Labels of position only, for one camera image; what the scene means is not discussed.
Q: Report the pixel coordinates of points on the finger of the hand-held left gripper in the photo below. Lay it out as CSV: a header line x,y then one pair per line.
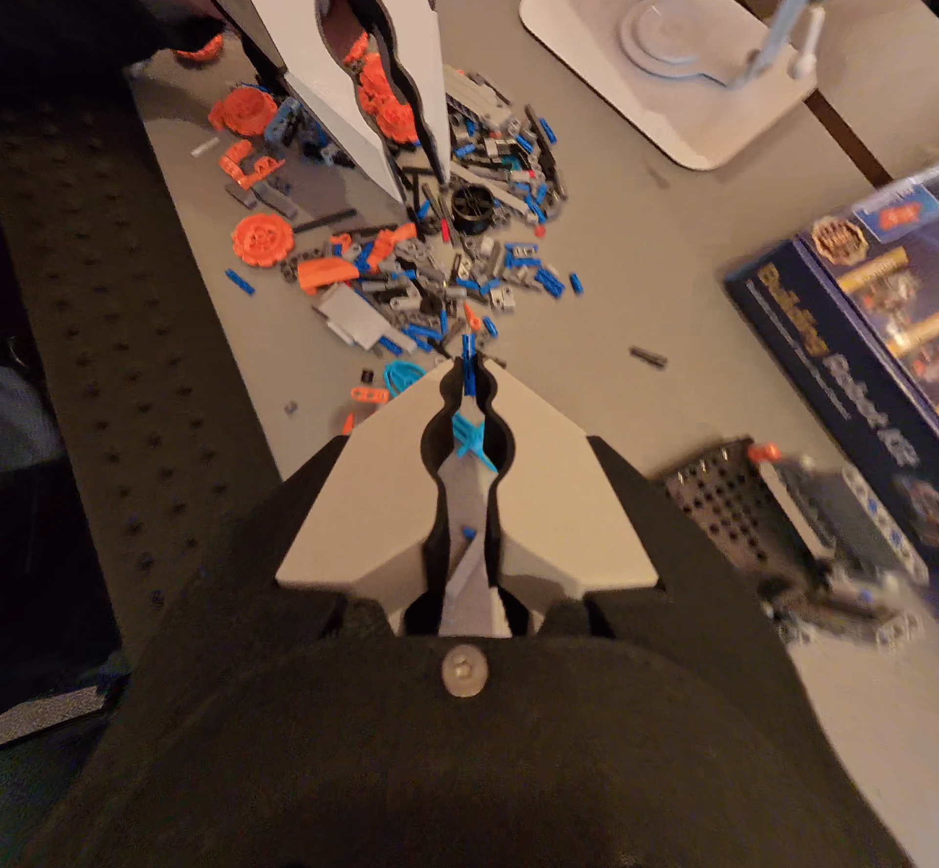
x,y
294,32
396,17

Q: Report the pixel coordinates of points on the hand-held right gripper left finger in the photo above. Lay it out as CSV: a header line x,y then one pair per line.
x,y
360,523

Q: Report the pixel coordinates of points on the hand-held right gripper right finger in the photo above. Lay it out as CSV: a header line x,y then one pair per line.
x,y
580,523

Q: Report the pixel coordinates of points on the blue connector pin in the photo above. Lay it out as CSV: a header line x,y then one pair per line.
x,y
467,366

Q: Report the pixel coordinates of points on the pile of plastic building pieces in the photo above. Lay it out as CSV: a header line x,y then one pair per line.
x,y
484,252

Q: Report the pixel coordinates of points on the small black machine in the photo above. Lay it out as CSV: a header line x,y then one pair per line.
x,y
719,501

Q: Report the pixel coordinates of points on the black axle pin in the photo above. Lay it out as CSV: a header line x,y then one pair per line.
x,y
649,357

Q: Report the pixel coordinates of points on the white book stand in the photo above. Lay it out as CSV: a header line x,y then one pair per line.
x,y
602,17

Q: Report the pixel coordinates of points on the black spoked wheel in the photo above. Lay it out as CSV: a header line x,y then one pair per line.
x,y
473,208

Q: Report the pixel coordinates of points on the white panel piece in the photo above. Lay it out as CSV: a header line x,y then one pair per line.
x,y
352,318

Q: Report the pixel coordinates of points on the orange panel piece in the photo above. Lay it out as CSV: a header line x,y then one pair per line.
x,y
326,274

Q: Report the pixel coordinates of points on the blue cardboard kit box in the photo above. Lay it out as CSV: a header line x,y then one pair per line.
x,y
837,310

